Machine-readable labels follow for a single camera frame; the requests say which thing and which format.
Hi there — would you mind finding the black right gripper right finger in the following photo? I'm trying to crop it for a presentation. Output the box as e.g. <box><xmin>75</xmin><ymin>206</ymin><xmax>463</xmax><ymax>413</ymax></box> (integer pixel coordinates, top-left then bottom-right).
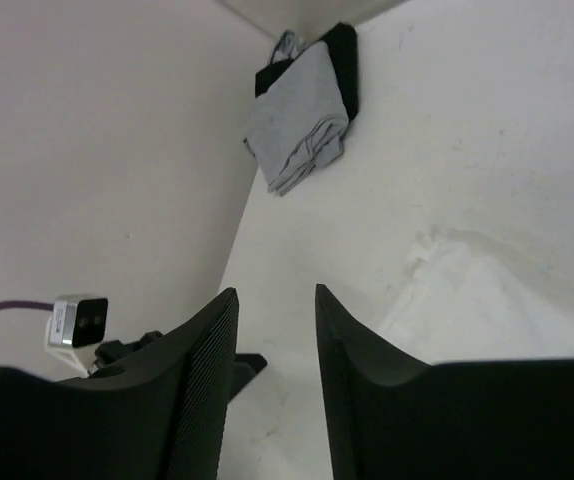
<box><xmin>315</xmin><ymin>284</ymin><xmax>574</xmax><ymax>479</ymax></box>

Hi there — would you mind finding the folded black tank top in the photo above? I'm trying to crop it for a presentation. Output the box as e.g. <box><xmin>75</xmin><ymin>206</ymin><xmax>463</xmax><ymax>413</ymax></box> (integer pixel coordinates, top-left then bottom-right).
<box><xmin>254</xmin><ymin>22</ymin><xmax>360</xmax><ymax>122</ymax></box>

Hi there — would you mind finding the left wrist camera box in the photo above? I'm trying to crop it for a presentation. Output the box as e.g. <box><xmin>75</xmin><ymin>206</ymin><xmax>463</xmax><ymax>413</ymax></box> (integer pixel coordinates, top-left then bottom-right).
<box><xmin>43</xmin><ymin>294</ymin><xmax>109</xmax><ymax>377</ymax></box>

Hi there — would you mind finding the white tank top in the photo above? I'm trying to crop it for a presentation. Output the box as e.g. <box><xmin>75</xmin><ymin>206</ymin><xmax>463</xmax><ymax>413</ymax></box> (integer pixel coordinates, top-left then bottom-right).
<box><xmin>377</xmin><ymin>230</ymin><xmax>574</xmax><ymax>364</ymax></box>

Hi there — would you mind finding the folded grey tank top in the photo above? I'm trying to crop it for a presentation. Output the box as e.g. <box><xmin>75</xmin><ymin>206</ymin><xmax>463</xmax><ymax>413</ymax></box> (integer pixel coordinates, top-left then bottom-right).
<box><xmin>244</xmin><ymin>42</ymin><xmax>349</xmax><ymax>196</ymax></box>

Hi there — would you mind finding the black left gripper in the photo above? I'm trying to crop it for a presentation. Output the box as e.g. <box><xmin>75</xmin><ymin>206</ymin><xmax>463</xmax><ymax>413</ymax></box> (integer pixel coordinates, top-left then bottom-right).
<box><xmin>89</xmin><ymin>330</ymin><xmax>268</xmax><ymax>400</ymax></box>

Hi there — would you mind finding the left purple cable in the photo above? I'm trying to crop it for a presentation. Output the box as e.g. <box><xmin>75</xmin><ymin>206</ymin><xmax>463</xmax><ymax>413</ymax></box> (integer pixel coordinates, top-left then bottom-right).
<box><xmin>0</xmin><ymin>299</ymin><xmax>58</xmax><ymax>336</ymax></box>

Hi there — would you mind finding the light grey crumpled garment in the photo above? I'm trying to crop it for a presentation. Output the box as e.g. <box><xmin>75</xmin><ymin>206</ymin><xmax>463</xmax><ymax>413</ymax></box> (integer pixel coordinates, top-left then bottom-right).
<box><xmin>268</xmin><ymin>30</ymin><xmax>306</xmax><ymax>65</ymax></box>

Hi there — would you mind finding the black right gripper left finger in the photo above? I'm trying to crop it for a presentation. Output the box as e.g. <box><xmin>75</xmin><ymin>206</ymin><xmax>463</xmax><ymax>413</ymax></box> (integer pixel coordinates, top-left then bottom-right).
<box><xmin>0</xmin><ymin>288</ymin><xmax>239</xmax><ymax>479</ymax></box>

